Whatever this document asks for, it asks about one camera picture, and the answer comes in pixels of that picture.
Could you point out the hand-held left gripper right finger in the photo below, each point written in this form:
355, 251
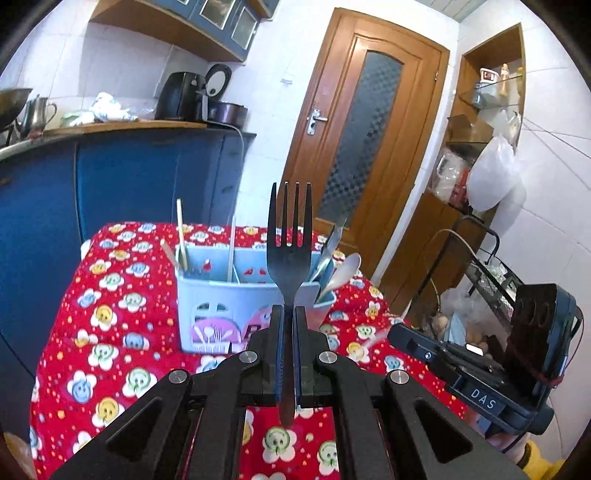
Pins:
298, 350

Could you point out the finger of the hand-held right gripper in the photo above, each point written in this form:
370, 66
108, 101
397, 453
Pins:
415, 344

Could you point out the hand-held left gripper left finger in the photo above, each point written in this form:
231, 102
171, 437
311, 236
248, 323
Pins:
278, 350

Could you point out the white plastic spoon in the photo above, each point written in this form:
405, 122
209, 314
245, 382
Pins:
344, 272

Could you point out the metal fork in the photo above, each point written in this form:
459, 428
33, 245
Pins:
288, 258

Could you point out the light blue utensil holder box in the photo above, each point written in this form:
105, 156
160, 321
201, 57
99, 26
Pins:
203, 295

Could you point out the black spoon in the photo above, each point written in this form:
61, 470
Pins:
327, 254

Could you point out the person's right hand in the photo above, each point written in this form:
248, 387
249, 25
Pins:
501, 438

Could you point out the clear plastic bag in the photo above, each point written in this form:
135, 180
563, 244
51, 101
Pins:
457, 300

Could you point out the wooden shelf unit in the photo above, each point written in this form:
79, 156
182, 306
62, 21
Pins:
438, 221

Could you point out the red smiley flower tablecloth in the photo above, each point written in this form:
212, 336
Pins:
152, 323

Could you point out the yellow object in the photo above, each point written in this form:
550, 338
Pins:
542, 461

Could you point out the white plastic bag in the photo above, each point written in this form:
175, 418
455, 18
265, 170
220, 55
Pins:
491, 175

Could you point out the wooden door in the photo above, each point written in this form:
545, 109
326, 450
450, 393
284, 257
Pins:
323, 184

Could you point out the clear bags of goods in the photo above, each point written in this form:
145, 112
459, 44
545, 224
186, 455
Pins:
450, 175

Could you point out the cardboard box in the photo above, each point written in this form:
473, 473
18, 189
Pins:
461, 129

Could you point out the blue kitchen counter cabinet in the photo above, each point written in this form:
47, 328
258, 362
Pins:
138, 184

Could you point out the wooden board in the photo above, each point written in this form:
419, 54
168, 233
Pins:
138, 124

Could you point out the black air fryer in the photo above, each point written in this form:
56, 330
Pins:
178, 97

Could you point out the white cloth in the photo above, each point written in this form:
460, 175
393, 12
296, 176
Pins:
106, 110

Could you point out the metal pitcher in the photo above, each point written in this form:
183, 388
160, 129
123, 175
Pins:
37, 117

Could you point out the blue wall cabinet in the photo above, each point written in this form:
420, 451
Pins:
184, 23

